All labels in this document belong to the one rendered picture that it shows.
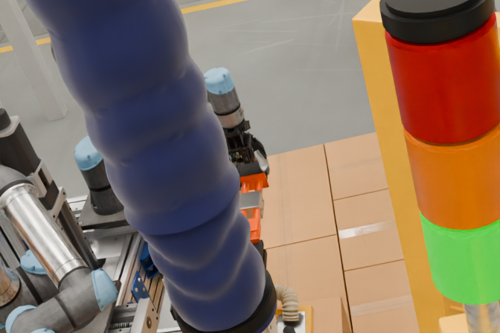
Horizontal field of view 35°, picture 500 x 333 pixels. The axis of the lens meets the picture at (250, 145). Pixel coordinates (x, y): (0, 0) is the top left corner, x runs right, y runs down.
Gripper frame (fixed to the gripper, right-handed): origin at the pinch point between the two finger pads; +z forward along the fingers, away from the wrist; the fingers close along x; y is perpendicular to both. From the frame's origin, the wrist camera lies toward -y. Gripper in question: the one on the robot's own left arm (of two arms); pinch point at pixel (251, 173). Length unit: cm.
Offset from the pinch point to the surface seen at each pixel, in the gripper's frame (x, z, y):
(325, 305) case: 16.0, 23.3, 32.7
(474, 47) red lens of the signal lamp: 51, -114, 151
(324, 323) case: 15.5, 23.3, 39.1
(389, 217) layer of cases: 32, 64, -46
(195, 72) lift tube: 12, -68, 61
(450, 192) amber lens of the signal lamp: 49, -106, 151
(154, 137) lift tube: 4, -62, 71
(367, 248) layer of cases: 23, 64, -31
